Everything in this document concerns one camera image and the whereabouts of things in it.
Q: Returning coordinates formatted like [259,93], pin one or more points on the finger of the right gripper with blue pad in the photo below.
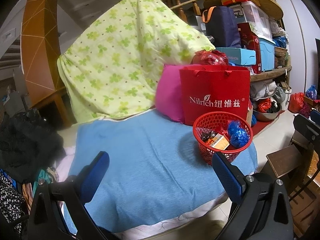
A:
[315,116]

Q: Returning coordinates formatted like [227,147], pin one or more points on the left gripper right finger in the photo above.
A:
[230,177]

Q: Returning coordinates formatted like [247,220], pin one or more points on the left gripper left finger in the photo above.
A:
[90,177]

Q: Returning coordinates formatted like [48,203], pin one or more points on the red yellow cardboard box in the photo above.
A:
[220,142]

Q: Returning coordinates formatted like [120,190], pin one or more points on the blue plastic bag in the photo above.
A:
[238,137]

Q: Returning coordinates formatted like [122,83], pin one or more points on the red bag on floor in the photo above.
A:
[296,102]

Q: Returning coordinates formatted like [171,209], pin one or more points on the red plastic mesh basket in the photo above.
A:
[221,132]

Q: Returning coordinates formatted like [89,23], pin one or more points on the small brown wooden stool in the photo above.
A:
[282,162]

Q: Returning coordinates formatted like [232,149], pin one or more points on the metal bowl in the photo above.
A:
[266,117]

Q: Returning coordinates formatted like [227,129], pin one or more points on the black clothes pile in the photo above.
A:
[28,145]

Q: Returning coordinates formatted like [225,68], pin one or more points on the blue plastic storage bin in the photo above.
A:
[267,54]

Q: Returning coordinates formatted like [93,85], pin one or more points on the red Nilrich paper bag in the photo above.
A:
[214,88]

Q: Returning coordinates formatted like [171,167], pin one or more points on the light blue shoe box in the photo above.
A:
[239,56]

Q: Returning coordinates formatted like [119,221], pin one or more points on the dark red gift box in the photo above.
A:
[250,40]

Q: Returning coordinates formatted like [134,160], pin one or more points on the magenta pillow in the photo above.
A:
[168,98]

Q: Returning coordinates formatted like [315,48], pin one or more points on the green clover print quilt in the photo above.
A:
[113,68]

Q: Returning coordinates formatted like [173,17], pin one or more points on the dark red plastic bag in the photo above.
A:
[210,57]

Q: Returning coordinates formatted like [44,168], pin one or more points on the wooden round shelf table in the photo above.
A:
[279,36]

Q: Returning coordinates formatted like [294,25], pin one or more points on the clear plastic storage box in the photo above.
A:
[258,20]

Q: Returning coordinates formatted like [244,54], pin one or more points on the navy fabric bag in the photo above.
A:
[221,24]

